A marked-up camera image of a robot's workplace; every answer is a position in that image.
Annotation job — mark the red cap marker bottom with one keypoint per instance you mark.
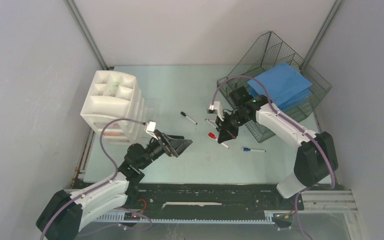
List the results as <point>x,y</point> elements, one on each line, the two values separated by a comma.
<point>213,136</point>

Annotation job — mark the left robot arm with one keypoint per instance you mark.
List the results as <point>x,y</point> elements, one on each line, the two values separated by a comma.
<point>67,213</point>

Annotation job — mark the white plastic drawer organizer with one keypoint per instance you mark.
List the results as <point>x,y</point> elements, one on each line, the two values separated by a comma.
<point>113,95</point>

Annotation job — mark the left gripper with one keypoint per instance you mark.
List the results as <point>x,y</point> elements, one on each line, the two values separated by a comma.
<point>173,145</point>

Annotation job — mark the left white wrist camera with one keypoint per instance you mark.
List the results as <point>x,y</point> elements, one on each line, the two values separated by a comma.
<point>150,128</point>

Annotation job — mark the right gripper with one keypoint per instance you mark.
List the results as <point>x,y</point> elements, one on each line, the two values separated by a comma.
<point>226,133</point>

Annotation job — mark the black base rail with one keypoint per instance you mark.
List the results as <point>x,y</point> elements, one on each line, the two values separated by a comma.
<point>209,202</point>

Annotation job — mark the black cap marker upper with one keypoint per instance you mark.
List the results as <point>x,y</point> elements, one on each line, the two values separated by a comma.
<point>187,117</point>

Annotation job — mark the black cap marker lower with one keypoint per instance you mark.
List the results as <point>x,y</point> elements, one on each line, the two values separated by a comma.
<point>211,123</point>

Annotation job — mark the green wire mesh organizer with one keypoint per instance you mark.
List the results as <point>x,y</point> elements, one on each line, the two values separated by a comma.
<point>271,64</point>

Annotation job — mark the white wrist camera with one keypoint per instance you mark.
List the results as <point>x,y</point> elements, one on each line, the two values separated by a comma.
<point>216,108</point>
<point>150,128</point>

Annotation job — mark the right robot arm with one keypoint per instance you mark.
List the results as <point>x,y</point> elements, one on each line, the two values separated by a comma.
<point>315,152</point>

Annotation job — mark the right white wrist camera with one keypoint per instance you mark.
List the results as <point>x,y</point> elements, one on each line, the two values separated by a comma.
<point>216,108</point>

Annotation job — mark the black cap marker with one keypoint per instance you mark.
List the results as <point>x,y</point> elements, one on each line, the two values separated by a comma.
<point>187,117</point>
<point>211,123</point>

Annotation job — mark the blue cap marker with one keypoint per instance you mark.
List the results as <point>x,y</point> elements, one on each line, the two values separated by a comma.
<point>245,149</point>

